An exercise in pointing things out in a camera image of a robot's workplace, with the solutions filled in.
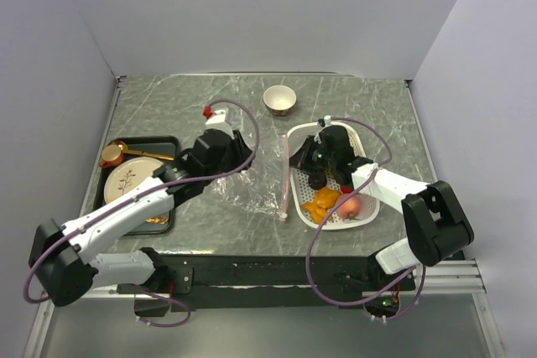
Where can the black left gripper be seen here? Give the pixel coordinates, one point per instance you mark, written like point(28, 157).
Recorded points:
point(242, 150)

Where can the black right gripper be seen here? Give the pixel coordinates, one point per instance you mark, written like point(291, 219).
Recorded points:
point(300, 159)

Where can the dark purple mangosteen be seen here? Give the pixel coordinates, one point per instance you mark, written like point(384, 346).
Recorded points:
point(317, 182)

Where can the clear zip top bag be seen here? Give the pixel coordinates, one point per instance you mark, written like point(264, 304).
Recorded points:
point(264, 187)

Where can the orange ginger root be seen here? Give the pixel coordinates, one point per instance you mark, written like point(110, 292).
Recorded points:
point(324, 200)

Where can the pink peach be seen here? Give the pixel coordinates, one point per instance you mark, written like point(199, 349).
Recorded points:
point(350, 209)

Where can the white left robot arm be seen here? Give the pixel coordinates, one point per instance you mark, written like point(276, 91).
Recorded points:
point(68, 259)

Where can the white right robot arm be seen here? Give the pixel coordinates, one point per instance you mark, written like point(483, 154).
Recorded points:
point(435, 223)

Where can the white perforated plastic basket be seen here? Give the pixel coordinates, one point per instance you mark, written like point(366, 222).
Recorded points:
point(303, 193)

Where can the white ceramic bowl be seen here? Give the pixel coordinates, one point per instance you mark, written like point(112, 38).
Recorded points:
point(279, 100)

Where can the black rectangular tray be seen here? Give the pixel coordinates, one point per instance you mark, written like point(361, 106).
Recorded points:
point(168, 145)

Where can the gold fork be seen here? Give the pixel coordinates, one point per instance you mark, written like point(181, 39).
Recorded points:
point(158, 220)

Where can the cream plate with leaf pattern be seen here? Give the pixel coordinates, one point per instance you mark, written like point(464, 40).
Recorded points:
point(128, 176)

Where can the gold spoon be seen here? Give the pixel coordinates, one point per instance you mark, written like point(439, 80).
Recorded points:
point(127, 150)

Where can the small brown cup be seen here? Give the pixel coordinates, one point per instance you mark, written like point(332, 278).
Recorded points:
point(111, 156)

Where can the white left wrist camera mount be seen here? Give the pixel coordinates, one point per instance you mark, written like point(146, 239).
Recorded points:
point(218, 119)

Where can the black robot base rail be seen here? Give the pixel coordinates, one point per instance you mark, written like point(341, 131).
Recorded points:
point(234, 282)

